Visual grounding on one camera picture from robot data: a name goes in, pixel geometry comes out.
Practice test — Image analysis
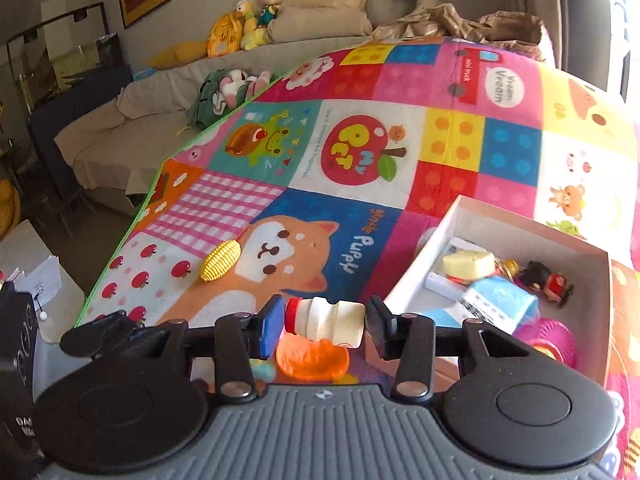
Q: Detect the yellow duck plush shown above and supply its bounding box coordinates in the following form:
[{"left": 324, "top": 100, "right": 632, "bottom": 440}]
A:
[{"left": 235, "top": 0, "right": 273, "bottom": 51}]

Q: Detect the blue white tissue pack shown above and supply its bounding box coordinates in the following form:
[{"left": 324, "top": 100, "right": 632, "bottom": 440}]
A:
[{"left": 425, "top": 275, "right": 540, "bottom": 336}]

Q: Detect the beige cardboard box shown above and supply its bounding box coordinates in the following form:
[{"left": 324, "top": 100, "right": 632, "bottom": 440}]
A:
[{"left": 365, "top": 195, "right": 613, "bottom": 391}]

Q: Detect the glass tank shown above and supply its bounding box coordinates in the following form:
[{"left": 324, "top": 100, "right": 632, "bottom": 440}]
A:
[{"left": 5, "top": 2, "right": 131, "bottom": 116}]

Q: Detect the yellow round plush cushion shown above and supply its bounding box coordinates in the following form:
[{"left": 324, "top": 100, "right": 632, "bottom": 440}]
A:
[{"left": 207, "top": 12, "right": 246, "bottom": 58}]

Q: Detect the pink plastic basket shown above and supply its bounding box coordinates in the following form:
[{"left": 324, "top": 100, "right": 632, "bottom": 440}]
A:
[{"left": 512, "top": 319, "right": 577, "bottom": 366}]

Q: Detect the crumpled beige blanket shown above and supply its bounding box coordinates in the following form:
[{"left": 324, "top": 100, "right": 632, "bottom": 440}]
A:
[{"left": 372, "top": 2, "right": 551, "bottom": 61}]

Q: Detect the yellow toy corn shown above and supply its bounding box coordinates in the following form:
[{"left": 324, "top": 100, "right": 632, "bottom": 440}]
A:
[{"left": 200, "top": 240, "right": 242, "bottom": 281}]

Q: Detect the grey neck pillow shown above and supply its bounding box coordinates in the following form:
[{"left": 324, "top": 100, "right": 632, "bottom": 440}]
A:
[{"left": 367, "top": 0, "right": 426, "bottom": 26}]

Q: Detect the stack of white papers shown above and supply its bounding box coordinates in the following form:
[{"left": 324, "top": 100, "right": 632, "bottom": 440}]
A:
[{"left": 22, "top": 255, "right": 63, "bottom": 306}]

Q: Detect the pink white plush toy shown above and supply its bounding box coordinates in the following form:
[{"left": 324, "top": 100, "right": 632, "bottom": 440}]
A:
[{"left": 210, "top": 71, "right": 273, "bottom": 111}]

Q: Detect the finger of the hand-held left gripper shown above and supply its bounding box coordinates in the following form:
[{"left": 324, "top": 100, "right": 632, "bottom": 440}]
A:
[{"left": 60, "top": 310, "right": 138, "bottom": 358}]

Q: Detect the pale yellow toy block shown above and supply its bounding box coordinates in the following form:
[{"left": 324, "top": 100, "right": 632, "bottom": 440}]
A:
[{"left": 442, "top": 250, "right": 496, "bottom": 281}]

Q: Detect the colourful printed play mat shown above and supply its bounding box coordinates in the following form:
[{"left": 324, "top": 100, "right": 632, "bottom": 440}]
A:
[{"left": 75, "top": 35, "right": 640, "bottom": 480}]

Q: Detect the beige sofa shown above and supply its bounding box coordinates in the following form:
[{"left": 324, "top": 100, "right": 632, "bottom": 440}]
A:
[{"left": 54, "top": 0, "right": 556, "bottom": 216}]

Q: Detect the orange plastic toy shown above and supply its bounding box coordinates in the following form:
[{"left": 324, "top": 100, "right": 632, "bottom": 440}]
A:
[{"left": 276, "top": 338, "right": 351, "bottom": 382}]

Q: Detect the boy doll plush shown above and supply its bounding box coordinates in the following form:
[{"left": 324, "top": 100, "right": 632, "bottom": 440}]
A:
[{"left": 255, "top": 0, "right": 283, "bottom": 28}]

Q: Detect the white toy bottle red cap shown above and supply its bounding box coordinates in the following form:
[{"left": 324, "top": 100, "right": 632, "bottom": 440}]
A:
[{"left": 284, "top": 296, "right": 367, "bottom": 348}]

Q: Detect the black-haired doll figure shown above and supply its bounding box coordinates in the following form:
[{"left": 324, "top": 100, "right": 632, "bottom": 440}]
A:
[{"left": 520, "top": 260, "right": 575, "bottom": 308}]

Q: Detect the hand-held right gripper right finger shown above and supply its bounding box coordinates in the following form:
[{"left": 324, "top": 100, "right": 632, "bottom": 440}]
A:
[{"left": 369, "top": 296, "right": 523, "bottom": 405}]

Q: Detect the green plush toy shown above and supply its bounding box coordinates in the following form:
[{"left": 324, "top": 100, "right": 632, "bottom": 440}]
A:
[{"left": 187, "top": 71, "right": 241, "bottom": 128}]

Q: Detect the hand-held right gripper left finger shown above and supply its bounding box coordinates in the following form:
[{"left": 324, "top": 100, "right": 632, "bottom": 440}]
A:
[{"left": 137, "top": 295, "right": 287, "bottom": 405}]

